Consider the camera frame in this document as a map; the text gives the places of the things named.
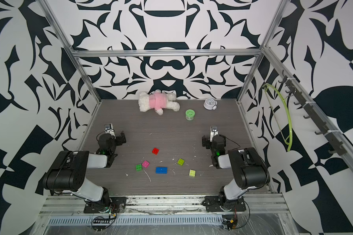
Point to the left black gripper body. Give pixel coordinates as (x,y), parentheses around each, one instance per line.
(120,138)

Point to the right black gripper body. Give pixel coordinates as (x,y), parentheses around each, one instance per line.
(206,141)

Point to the lime green lego brick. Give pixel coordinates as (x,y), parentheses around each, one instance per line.
(181,162)

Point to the dark green lego brick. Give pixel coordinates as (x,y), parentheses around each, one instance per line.
(138,167)

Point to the yellow-green lego brick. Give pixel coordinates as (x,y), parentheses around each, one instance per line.
(192,173)

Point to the red lego brick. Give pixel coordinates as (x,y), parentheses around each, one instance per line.
(155,151)

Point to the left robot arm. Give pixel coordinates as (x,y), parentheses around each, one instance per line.
(67,174)

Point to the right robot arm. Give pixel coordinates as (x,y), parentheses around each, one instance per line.
(248,168)

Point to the pink lego brick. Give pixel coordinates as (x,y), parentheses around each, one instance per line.
(145,164)

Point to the blue long lego brick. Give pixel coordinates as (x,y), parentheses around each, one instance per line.
(161,170)

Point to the green lidded jar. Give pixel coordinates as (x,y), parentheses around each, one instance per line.
(189,114)

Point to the white alarm clock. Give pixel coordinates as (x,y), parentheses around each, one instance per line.
(210,104)

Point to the white teddy bear pink shirt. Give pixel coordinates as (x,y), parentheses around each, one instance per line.
(158,101)

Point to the green toy bow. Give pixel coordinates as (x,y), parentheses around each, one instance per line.
(288,140)

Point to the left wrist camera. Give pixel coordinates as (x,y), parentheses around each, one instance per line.
(109,129)

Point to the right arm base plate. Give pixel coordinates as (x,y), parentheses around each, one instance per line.
(220,204)

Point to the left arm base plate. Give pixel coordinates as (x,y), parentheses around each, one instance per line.
(113,205)

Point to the black wall hook rack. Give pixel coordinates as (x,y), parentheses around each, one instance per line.
(315,113)

